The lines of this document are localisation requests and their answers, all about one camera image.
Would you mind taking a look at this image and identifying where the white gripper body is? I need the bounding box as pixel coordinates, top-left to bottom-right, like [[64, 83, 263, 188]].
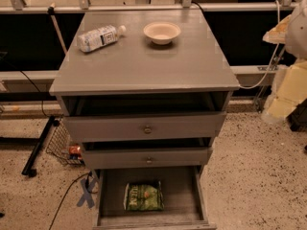
[[261, 60, 307, 124]]

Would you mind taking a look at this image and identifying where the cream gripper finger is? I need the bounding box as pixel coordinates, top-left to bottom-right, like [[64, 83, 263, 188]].
[[263, 15, 291, 44]]

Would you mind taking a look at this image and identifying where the green jalapeno chip bag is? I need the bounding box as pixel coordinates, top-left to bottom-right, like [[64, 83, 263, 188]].
[[123, 181, 164, 212]]

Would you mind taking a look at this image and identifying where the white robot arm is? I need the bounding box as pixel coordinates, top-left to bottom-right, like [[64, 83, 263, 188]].
[[262, 0, 307, 124]]

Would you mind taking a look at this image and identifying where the grey top drawer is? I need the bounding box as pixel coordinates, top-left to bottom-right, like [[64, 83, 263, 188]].
[[63, 112, 225, 143]]

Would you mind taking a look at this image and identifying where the grey drawer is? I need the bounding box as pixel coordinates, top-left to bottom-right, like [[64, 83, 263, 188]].
[[63, 112, 225, 143], [92, 167, 217, 230], [82, 148, 213, 170]]

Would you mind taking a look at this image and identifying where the grey wooden drawer cabinet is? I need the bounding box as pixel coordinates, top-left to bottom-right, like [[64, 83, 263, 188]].
[[50, 10, 239, 230]]

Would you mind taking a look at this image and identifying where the grey bottom drawer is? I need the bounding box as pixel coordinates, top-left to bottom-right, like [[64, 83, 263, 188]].
[[92, 167, 217, 230]]

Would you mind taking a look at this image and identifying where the grey middle drawer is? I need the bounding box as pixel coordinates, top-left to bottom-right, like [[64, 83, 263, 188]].
[[82, 148, 213, 170]]

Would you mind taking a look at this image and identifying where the white paper bowl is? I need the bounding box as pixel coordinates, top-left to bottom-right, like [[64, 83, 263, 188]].
[[143, 22, 181, 45]]

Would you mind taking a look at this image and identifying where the clear plastic water bottle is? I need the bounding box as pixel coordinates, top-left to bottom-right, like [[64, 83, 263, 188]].
[[77, 25, 127, 53]]

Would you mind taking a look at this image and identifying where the orange can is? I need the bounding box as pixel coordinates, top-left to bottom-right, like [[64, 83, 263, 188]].
[[68, 145, 82, 160]]

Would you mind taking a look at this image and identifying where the black metal stand leg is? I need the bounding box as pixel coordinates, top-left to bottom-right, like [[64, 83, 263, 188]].
[[21, 116, 56, 177]]

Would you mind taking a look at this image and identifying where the black floor cable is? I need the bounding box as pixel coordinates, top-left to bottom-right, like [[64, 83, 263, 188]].
[[47, 172, 94, 230]]

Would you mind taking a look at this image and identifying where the wire mesh basket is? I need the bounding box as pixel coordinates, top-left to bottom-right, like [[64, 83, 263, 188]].
[[45, 120, 83, 166]]

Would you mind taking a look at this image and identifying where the grey metal rail frame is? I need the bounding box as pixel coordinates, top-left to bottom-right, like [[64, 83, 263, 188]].
[[0, 0, 307, 94]]

